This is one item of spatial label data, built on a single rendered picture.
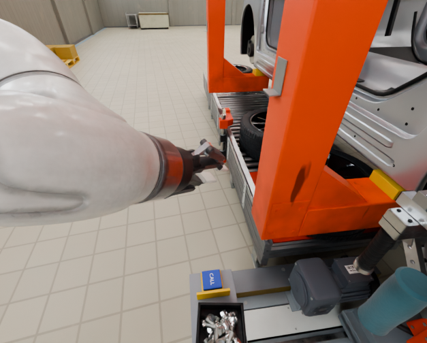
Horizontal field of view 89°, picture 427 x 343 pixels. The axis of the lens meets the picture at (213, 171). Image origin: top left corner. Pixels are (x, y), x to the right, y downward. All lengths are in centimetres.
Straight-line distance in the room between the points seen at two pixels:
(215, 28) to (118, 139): 230
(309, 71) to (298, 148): 21
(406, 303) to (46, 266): 175
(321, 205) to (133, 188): 80
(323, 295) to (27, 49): 106
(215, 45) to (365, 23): 195
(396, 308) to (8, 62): 90
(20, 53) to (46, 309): 147
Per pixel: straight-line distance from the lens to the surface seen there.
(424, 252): 94
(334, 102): 66
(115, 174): 20
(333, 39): 61
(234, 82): 259
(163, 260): 153
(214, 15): 246
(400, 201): 62
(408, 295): 78
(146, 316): 141
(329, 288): 108
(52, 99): 21
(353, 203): 102
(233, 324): 77
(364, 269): 71
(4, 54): 29
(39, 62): 29
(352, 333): 135
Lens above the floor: 129
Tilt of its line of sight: 37 degrees down
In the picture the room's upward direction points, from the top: straight up
